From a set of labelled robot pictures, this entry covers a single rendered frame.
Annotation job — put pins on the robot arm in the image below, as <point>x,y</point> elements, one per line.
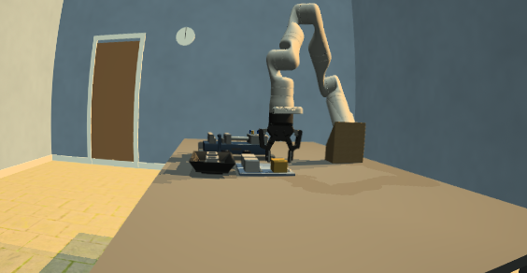
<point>281,100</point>

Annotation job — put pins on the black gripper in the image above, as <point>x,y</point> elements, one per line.
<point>280,129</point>

